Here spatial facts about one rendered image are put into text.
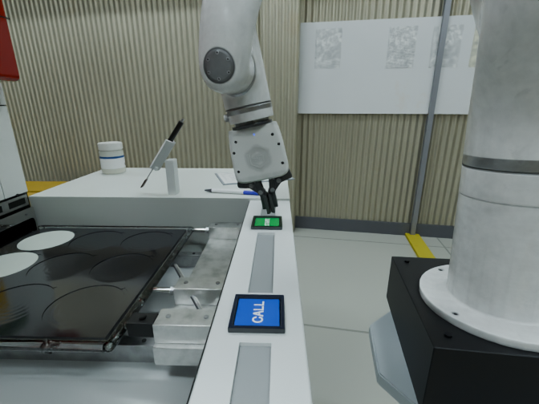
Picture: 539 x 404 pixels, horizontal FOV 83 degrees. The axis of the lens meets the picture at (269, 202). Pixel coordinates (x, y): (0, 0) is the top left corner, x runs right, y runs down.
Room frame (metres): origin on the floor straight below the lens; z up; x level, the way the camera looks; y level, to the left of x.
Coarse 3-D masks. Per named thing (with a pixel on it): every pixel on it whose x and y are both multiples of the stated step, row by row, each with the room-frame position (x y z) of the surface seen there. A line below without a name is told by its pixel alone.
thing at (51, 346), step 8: (0, 344) 0.30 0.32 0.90; (8, 344) 0.30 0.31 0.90; (16, 344) 0.30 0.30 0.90; (24, 344) 0.30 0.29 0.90; (32, 344) 0.30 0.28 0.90; (40, 344) 0.30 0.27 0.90; (48, 344) 0.30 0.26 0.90; (56, 344) 0.30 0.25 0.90; (64, 344) 0.29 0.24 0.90; (72, 344) 0.29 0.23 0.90; (80, 344) 0.29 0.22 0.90; (88, 344) 0.29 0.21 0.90; (96, 344) 0.29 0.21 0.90; (104, 344) 0.29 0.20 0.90; (112, 344) 0.30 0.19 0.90; (80, 352) 0.29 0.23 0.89; (88, 352) 0.29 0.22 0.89; (96, 352) 0.29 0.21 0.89; (104, 352) 0.29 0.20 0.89
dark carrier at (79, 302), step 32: (64, 256) 0.52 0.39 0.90; (96, 256) 0.52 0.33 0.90; (128, 256) 0.52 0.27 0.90; (160, 256) 0.52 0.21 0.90; (0, 288) 0.41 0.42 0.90; (32, 288) 0.42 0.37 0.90; (64, 288) 0.41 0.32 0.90; (96, 288) 0.42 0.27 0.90; (128, 288) 0.41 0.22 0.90; (0, 320) 0.34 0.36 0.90; (32, 320) 0.34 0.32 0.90; (64, 320) 0.34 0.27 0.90; (96, 320) 0.34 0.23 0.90
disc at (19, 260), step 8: (0, 256) 0.52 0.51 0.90; (8, 256) 0.52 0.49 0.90; (16, 256) 0.52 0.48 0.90; (24, 256) 0.52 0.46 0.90; (32, 256) 0.52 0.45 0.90; (0, 264) 0.49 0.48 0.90; (8, 264) 0.49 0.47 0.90; (16, 264) 0.49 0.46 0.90; (24, 264) 0.49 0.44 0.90; (32, 264) 0.49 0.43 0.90; (0, 272) 0.46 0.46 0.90; (8, 272) 0.46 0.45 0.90; (16, 272) 0.46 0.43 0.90
